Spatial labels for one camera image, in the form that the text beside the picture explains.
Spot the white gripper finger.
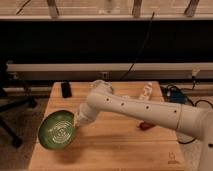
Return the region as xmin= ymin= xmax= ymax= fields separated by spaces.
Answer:
xmin=74 ymin=114 xmax=81 ymax=128

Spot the green ceramic bowl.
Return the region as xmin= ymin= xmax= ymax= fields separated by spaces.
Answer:
xmin=38 ymin=110 xmax=76 ymax=150

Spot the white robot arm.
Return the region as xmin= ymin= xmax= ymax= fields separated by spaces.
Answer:
xmin=75 ymin=80 xmax=213 ymax=171

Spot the black phone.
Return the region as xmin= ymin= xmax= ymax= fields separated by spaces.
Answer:
xmin=61 ymin=82 xmax=72 ymax=98

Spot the clear plastic cup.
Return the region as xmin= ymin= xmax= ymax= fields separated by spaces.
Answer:
xmin=91 ymin=80 xmax=106 ymax=88

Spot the black office chair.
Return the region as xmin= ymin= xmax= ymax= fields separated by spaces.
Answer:
xmin=0 ymin=61 xmax=37 ymax=148

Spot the white plastic bottle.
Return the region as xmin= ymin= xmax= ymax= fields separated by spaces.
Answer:
xmin=139 ymin=82 xmax=153 ymax=100

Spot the blue power strip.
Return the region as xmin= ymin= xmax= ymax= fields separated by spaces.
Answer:
xmin=161 ymin=85 xmax=188 ymax=104

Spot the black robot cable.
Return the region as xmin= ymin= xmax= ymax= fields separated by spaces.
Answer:
xmin=177 ymin=133 xmax=200 ymax=146

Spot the black hanging cable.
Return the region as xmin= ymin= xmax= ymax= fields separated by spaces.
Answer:
xmin=119 ymin=11 xmax=156 ymax=81

